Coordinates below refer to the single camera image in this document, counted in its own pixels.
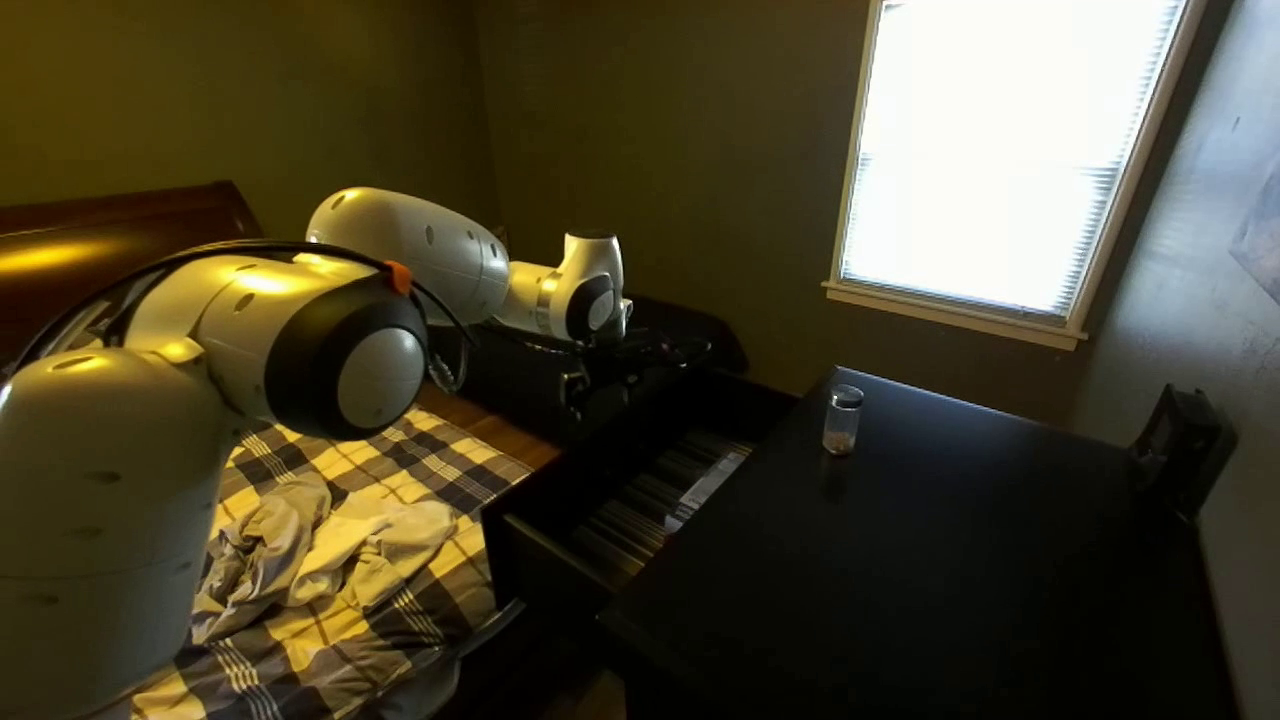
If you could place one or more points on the bright window with white frame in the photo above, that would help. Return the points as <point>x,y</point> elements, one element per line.
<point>1003,162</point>

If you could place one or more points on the yellow plaid bed blanket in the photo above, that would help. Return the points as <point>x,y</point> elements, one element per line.
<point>443,454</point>

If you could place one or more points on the dresser drawer with striped contents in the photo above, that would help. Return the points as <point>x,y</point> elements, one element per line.
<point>625,527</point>

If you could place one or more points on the grey crumpled garment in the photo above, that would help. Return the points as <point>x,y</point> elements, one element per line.
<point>344,547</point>

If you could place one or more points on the dark wooden dresser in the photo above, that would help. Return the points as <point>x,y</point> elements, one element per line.
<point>932,572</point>

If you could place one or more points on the dark wooden headboard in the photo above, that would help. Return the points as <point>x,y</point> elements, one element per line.
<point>80,252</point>

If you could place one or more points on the clear glass jar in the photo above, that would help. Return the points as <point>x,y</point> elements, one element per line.
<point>843,426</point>

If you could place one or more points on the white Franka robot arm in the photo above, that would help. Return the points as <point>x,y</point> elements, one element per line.
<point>105,506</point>

